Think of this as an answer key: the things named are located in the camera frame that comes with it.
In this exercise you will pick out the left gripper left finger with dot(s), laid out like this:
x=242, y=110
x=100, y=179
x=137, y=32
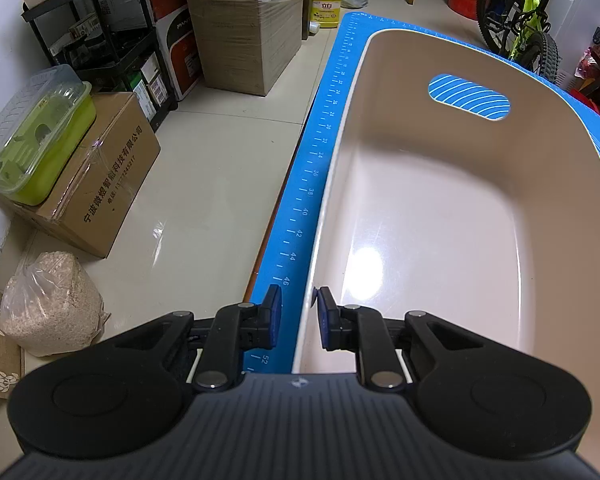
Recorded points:
x=235, y=329

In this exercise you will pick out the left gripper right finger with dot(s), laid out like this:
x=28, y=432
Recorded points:
x=363, y=331

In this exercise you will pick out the beige plastic storage bin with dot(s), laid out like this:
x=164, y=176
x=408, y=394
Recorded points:
x=455, y=199

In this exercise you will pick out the blue silicone baking mat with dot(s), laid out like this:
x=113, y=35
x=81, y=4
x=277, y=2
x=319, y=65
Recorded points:
x=310, y=169

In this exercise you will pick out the low brown cardboard box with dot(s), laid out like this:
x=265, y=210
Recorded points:
x=89, y=201

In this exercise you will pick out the bag of beige grain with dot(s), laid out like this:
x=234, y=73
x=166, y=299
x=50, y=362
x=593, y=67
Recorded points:
x=51, y=306

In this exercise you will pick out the green plastic lidded container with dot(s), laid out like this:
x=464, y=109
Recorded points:
x=40, y=127

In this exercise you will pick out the large stacked cardboard box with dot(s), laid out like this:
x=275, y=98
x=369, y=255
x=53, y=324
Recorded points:
x=244, y=45

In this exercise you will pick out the black metal shelf rack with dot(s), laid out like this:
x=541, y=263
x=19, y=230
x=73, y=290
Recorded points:
x=112, y=44

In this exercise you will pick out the green black bicycle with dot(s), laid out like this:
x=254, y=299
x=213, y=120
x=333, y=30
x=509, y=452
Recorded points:
x=519, y=30

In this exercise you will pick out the white refrigerator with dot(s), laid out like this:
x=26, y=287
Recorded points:
x=573, y=25

